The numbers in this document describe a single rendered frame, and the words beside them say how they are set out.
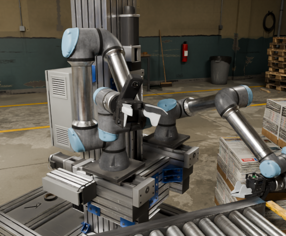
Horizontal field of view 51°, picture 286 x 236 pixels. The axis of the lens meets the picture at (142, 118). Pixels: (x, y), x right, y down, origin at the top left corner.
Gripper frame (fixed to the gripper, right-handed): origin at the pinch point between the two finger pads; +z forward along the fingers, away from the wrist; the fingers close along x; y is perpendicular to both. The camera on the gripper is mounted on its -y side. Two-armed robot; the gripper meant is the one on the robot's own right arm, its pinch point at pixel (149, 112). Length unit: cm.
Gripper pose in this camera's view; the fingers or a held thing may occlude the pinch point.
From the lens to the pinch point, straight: 83.9
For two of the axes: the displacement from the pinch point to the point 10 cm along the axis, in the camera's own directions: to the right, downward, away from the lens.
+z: 4.9, 2.5, -8.4
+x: -8.7, 0.0, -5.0
